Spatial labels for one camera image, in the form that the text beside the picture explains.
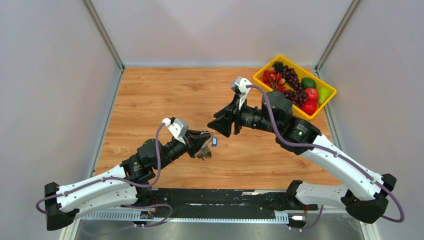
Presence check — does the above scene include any green lime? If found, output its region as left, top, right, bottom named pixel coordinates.
left=300, top=77, right=317, bottom=90

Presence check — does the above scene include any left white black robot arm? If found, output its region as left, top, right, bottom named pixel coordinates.
left=42, top=130, right=213, bottom=231

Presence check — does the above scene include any yellow plastic bin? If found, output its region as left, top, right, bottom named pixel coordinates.
left=253, top=55, right=337, bottom=120

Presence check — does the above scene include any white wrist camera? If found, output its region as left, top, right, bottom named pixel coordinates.
left=162, top=117, right=189, bottom=145
left=230, top=76, right=252, bottom=110

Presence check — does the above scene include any aluminium rail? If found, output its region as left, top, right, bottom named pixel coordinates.
left=81, top=190, right=373, bottom=224

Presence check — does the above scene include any red apple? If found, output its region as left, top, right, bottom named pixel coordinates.
left=304, top=87, right=320, bottom=102

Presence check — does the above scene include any red strawberries cluster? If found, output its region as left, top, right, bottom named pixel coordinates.
left=261, top=67, right=287, bottom=93

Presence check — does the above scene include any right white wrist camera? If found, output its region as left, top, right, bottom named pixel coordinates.
left=230, top=76, right=252, bottom=110

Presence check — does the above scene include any red round fruit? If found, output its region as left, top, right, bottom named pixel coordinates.
left=301, top=100, right=318, bottom=116

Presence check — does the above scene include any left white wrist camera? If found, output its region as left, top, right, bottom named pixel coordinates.
left=162, top=117, right=189, bottom=145

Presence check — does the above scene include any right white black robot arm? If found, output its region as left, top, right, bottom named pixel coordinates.
left=207, top=91, right=397, bottom=224

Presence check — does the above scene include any blue key tag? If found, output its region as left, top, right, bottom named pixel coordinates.
left=211, top=137, right=218, bottom=147

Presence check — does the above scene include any metal keyring with keys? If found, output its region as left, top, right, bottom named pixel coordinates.
left=196, top=133, right=214, bottom=161

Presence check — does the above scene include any dark grape bunch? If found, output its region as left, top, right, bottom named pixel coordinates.
left=272, top=61, right=309, bottom=108

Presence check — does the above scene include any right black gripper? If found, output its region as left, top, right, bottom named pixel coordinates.
left=207, top=93, right=280, bottom=137

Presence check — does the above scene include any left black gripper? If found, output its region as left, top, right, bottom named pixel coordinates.
left=155, top=128, right=212, bottom=171

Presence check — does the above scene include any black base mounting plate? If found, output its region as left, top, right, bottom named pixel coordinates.
left=133, top=188, right=318, bottom=220

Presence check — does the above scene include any green pear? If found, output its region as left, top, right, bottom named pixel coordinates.
left=316, top=86, right=333, bottom=105

